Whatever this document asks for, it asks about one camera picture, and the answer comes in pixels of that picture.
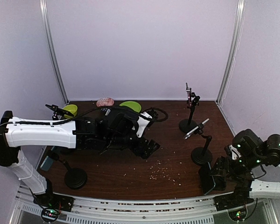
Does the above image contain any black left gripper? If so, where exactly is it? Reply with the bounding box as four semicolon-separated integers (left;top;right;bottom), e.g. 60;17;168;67
104;130;161;159

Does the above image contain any black phone teal case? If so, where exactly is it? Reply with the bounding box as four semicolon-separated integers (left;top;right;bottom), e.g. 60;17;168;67
198;162;216;195

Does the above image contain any black phone stand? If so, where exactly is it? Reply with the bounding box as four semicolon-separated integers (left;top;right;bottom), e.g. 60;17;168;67
52;112;60;121
47;151;88;190
179;92;200;133
191;123;213;166

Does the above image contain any pink phone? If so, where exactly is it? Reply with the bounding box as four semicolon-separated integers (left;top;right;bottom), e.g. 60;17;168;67
186;82;192;108

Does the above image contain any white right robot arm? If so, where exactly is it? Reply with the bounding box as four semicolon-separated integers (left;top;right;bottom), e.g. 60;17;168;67
210;129;280;211

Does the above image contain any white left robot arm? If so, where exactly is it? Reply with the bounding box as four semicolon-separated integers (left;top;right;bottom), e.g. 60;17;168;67
0;109;160;207

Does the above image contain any lime green plate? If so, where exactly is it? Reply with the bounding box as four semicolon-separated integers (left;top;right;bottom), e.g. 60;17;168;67
120;101;142;112

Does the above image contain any pink patterned bowl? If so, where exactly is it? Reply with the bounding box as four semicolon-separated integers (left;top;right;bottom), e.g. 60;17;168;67
96;97;114;107

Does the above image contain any lime green bowl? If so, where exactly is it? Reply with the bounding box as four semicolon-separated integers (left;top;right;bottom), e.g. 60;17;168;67
62;104;78;119

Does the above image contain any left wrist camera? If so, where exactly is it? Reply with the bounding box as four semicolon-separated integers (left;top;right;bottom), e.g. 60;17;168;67
132;109;159;138

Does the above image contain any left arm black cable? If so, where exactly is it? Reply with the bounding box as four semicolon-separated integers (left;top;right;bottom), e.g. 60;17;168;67
0;106;168;133

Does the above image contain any right aluminium frame post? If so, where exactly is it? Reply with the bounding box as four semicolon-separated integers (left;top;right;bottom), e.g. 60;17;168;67
216;0;245;105

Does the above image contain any aluminium frame post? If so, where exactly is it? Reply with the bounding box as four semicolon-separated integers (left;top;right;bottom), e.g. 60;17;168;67
216;0;245;105
39;0;69;104

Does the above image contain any front aluminium rail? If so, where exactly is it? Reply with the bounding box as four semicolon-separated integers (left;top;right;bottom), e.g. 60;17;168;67
7;184;280;224

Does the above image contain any left aluminium frame post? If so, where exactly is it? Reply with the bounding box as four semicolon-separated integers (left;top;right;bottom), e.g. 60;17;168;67
39;0;69;104

